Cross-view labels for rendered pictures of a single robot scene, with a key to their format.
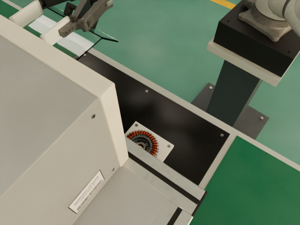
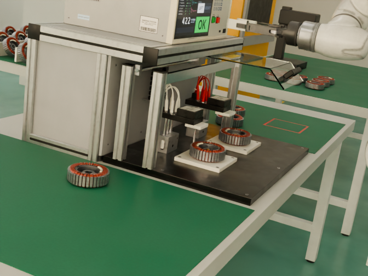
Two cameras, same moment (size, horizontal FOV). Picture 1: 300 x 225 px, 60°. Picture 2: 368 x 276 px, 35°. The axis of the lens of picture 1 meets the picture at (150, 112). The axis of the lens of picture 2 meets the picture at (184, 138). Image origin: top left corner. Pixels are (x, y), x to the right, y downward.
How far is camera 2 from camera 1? 167 cm
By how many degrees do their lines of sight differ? 70
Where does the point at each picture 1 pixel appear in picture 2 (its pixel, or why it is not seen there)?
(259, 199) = (179, 210)
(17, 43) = not seen: outside the picture
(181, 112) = (263, 179)
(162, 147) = (214, 165)
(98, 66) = (292, 151)
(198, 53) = not seen: outside the picture
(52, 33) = (234, 21)
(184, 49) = not seen: outside the picture
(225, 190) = (183, 196)
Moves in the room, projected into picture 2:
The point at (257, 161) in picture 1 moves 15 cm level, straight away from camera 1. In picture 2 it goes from (225, 216) to (276, 238)
